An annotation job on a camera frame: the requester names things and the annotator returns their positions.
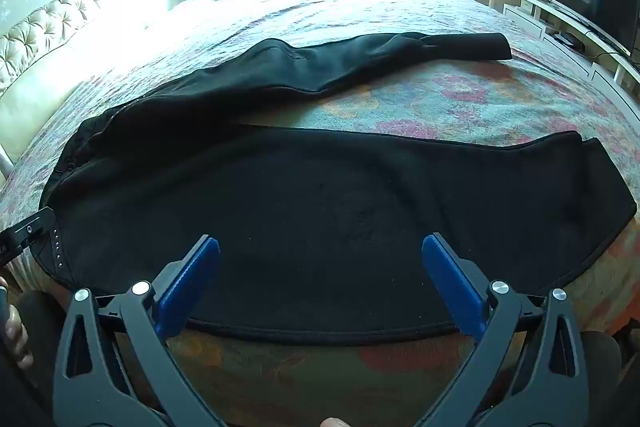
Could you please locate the person's left leg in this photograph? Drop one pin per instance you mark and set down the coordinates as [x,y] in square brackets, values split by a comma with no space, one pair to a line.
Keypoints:
[42,337]

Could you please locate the person's right leg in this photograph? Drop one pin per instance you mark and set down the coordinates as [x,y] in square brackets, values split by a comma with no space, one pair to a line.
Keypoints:
[602,372]

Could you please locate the bed with floral bedspread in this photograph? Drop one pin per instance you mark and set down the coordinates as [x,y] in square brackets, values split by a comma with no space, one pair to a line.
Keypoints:
[450,99]

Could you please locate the small black media box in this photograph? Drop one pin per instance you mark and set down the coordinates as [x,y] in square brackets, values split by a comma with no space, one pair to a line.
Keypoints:
[564,40]

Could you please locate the white television stand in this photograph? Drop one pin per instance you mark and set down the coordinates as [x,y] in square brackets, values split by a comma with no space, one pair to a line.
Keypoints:
[540,19]

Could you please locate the black pants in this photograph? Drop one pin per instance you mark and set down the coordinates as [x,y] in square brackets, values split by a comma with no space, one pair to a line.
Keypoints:
[310,207]

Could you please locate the person's left hand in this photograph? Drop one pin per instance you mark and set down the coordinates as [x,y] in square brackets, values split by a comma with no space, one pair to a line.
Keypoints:
[14,332]

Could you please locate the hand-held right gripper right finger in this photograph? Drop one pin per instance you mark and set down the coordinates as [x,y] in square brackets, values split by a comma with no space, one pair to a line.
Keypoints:
[452,292]

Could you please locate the person's leg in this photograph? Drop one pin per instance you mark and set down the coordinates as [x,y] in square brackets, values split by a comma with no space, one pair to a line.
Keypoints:
[602,372]
[42,337]

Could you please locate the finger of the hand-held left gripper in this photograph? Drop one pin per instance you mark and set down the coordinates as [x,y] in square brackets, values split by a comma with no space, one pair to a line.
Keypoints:
[30,231]

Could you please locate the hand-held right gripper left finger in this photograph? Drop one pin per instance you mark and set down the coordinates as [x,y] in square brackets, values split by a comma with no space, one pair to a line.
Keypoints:
[189,292]

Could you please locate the person's right hand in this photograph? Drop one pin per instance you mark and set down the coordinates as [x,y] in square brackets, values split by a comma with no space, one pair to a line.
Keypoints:
[335,422]

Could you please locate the cream tufted headboard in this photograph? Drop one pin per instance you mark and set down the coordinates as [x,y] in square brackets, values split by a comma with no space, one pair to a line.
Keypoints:
[30,42]

